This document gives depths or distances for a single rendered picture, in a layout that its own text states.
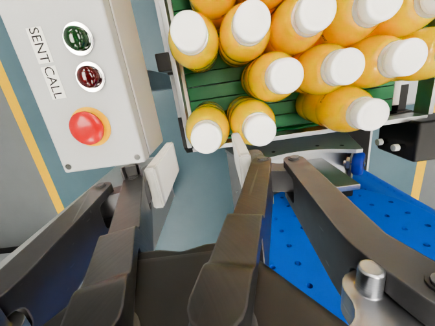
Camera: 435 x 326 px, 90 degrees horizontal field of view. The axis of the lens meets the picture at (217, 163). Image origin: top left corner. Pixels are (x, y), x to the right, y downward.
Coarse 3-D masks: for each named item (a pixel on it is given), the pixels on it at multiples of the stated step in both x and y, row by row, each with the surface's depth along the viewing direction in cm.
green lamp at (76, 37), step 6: (66, 30) 20; (72, 30) 20; (78, 30) 20; (84, 30) 21; (66, 36) 20; (72, 36) 20; (78, 36) 20; (84, 36) 21; (66, 42) 21; (72, 42) 20; (78, 42) 21; (84, 42) 21; (72, 48) 21; (78, 48) 21; (84, 48) 21
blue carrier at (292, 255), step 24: (360, 192) 39; (288, 216) 35; (384, 216) 32; (408, 216) 31; (432, 216) 30; (288, 240) 30; (408, 240) 27; (432, 240) 27; (288, 264) 26; (312, 264) 26; (312, 288) 23; (336, 312) 20
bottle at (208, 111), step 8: (200, 104) 40; (208, 104) 35; (216, 104) 39; (192, 112) 33; (200, 112) 30; (208, 112) 30; (216, 112) 30; (224, 112) 37; (192, 120) 30; (200, 120) 29; (208, 120) 28; (216, 120) 29; (224, 120) 30; (192, 128) 29; (224, 128) 30; (224, 136) 30
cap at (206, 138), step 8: (200, 128) 26; (208, 128) 26; (216, 128) 27; (192, 136) 27; (200, 136) 27; (208, 136) 27; (216, 136) 27; (192, 144) 27; (200, 144) 27; (208, 144) 27; (216, 144) 27; (200, 152) 28; (208, 152) 28
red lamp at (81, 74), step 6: (84, 66) 21; (90, 66) 22; (78, 72) 21; (84, 72) 21; (90, 72) 21; (96, 72) 22; (78, 78) 22; (84, 78) 22; (90, 78) 22; (96, 78) 22; (84, 84) 22; (90, 84) 22; (96, 84) 22
